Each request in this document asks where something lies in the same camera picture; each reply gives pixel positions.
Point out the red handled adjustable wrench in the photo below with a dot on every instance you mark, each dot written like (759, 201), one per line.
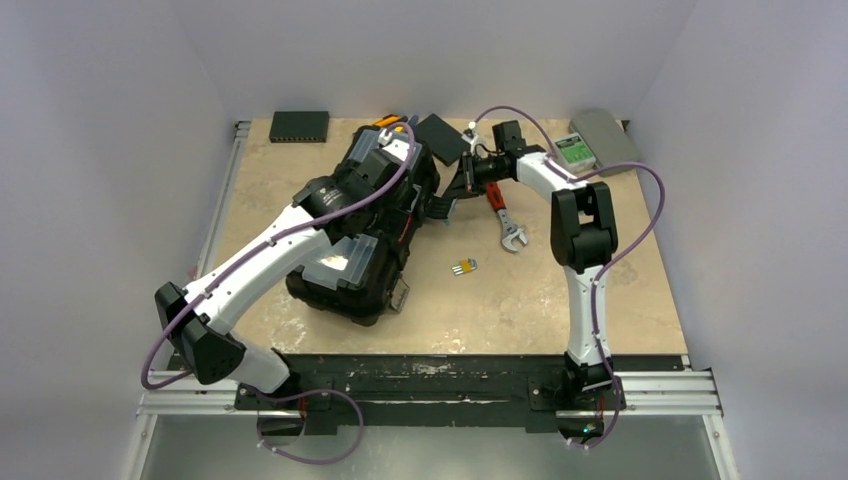
(513, 236)

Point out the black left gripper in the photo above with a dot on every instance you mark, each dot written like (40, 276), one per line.
(353, 166)

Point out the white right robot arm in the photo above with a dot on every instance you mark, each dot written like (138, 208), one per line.
(583, 239)

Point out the black plastic toolbox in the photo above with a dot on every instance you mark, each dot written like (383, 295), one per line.
(359, 275)

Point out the yellow hex key set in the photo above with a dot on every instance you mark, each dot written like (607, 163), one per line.
(464, 266)

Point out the black flat case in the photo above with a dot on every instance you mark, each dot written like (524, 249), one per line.
(445, 142)

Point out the white green small box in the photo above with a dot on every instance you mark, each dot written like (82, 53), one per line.
(577, 156)

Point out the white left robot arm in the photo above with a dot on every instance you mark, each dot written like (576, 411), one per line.
(264, 262)

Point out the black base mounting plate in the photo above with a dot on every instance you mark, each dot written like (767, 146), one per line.
(480, 391)

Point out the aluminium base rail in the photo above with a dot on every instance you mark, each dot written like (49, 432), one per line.
(683, 393)

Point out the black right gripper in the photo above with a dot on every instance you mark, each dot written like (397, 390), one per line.
(467, 175)

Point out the yellow tools behind toolbox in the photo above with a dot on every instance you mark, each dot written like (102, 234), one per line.
(391, 119)

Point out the grey sharpening stone block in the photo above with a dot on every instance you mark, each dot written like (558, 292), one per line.
(607, 140)

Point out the black network switch box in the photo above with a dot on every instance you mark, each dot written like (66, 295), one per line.
(299, 127)

